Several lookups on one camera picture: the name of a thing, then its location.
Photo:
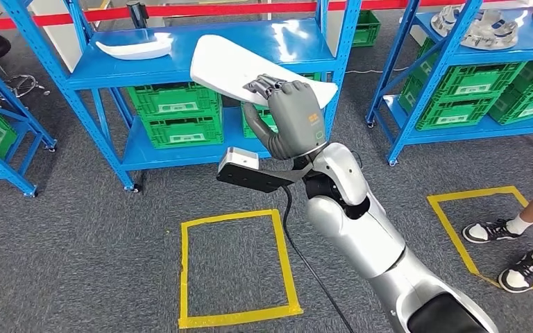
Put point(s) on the white curved plastic part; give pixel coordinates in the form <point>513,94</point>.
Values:
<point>225,64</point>
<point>133,50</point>

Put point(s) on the red barrier belt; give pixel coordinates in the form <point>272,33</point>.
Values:
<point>193,9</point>

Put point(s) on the blue metal shelf rack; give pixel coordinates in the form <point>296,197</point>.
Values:
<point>531,50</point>
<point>248,32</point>
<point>14,99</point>

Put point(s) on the black stanchion post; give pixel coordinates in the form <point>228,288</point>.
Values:
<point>137,14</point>

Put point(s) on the silver cast metal part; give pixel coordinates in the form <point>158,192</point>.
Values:
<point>475,27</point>

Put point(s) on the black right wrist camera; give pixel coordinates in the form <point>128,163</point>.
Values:
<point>248,177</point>

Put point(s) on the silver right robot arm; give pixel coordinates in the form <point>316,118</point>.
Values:
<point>363,239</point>

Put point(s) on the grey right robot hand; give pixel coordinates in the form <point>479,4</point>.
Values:
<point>296,119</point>

